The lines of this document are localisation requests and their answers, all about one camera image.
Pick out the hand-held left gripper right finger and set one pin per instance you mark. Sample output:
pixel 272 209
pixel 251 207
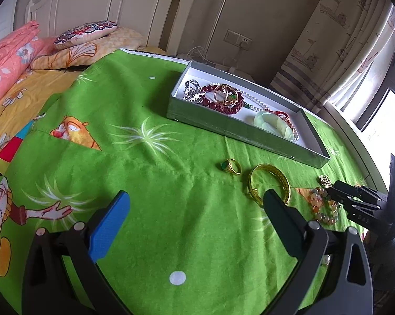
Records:
pixel 279 223

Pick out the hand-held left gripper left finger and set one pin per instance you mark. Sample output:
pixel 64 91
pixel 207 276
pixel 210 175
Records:
pixel 108 226

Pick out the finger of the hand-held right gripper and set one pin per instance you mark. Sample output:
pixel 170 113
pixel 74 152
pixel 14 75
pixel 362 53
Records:
pixel 358 215
pixel 361 193

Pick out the gold filigree pendant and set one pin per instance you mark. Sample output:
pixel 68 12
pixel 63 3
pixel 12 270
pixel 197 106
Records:
pixel 324 180

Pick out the wide gold bangle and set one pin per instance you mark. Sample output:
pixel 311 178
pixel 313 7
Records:
pixel 272 170

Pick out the pale jade bangle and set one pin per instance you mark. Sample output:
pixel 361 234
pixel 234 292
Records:
pixel 261 123

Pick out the silver cardboard box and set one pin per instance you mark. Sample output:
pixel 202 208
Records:
pixel 245 118

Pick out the silver brooch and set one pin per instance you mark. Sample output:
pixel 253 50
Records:
pixel 194 95

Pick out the pearl earring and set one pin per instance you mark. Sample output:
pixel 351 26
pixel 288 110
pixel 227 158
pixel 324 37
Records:
pixel 325 261

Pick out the green printed cloth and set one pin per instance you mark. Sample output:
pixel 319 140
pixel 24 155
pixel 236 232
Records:
pixel 171 177

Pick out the window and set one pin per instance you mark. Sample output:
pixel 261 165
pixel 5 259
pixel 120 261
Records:
pixel 391 115

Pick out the printed beige curtain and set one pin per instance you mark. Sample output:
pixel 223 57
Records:
pixel 332 39

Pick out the yellow printed bed sheet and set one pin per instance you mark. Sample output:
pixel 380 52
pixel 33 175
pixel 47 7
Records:
pixel 36 82

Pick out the yellow shell print pillow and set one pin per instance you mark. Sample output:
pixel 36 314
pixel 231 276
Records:
pixel 118 41

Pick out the folded pink quilt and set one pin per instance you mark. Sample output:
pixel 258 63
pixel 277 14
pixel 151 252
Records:
pixel 10 59

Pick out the round patterned cushion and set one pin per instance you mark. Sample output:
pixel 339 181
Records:
pixel 85 31

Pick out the thin metal pole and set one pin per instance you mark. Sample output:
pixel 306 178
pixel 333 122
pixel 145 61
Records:
pixel 217 28

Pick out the white headboard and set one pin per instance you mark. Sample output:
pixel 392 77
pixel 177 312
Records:
pixel 118 0

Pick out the white wall socket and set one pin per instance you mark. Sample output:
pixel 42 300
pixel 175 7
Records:
pixel 245 42

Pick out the white wall switch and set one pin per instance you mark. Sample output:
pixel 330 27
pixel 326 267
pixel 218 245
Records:
pixel 231 36

